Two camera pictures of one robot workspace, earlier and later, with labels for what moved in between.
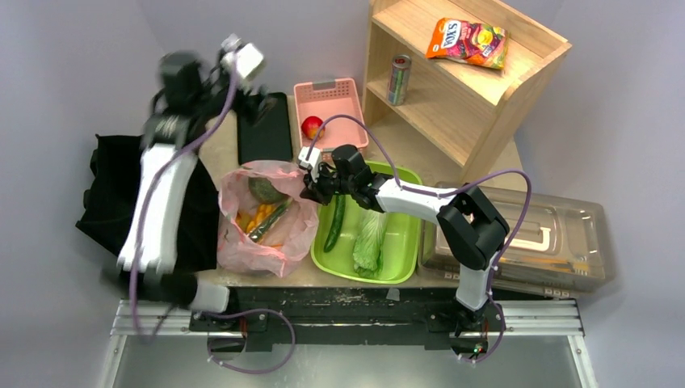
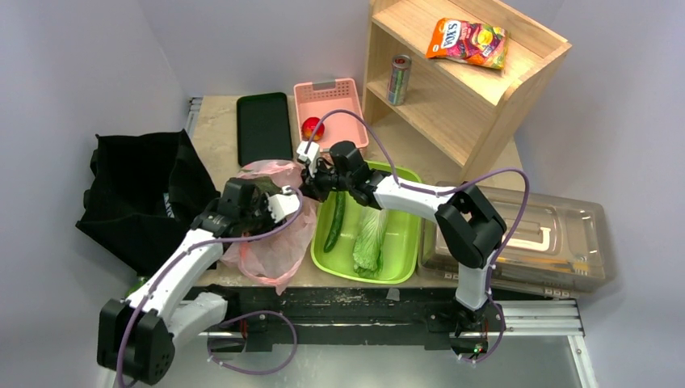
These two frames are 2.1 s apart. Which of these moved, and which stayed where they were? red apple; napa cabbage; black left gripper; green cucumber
Moved: black left gripper
Stayed: green cucumber; red apple; napa cabbage
